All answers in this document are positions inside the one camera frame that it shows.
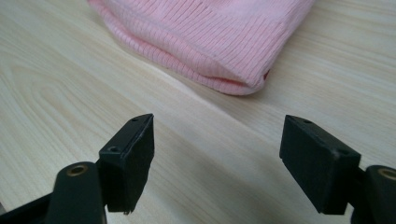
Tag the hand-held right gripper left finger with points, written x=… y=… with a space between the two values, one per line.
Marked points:
x=130 y=165

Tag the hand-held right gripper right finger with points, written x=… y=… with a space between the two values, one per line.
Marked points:
x=317 y=161

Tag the pink knitted hat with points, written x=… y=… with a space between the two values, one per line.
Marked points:
x=205 y=37

